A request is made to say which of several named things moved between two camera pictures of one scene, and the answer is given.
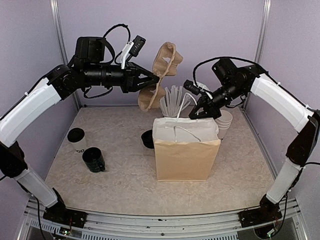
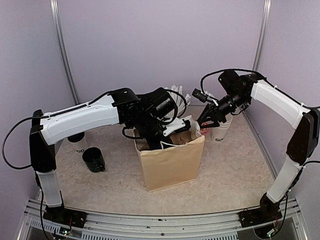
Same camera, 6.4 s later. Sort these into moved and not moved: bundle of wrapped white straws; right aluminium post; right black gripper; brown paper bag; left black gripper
Moved: right black gripper; left black gripper; brown paper bag
Not moved: bundle of wrapped white straws; right aluminium post
